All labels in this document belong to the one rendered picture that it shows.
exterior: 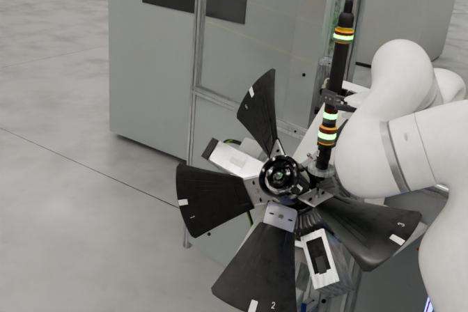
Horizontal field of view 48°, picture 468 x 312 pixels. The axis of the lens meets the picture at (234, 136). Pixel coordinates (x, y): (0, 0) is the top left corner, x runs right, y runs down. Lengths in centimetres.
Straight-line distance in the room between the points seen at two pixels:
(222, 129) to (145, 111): 163
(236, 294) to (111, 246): 189
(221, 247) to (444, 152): 233
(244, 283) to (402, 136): 79
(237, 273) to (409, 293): 104
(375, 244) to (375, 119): 58
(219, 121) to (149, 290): 95
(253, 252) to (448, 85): 65
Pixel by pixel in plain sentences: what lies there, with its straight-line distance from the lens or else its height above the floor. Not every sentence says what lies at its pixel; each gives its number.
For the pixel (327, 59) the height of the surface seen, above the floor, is 139.
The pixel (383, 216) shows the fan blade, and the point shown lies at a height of 120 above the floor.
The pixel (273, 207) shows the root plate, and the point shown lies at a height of 113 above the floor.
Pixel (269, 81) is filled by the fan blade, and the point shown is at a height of 140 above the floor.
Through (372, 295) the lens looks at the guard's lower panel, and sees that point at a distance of 240.
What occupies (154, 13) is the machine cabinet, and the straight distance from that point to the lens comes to 394.
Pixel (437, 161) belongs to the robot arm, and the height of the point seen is 159.
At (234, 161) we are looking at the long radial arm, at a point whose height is 112.
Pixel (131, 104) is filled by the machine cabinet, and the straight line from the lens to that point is 430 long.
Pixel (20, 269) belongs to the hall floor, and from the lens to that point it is 312.
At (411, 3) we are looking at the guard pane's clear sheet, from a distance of 199.
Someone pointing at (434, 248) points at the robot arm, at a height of 149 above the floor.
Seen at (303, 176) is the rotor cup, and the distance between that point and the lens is 141.
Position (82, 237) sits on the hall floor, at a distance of 332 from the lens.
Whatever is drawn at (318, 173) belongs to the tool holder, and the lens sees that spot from 135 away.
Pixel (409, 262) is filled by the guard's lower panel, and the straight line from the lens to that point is 223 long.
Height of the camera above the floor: 186
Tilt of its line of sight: 23 degrees down
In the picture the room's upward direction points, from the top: 5 degrees clockwise
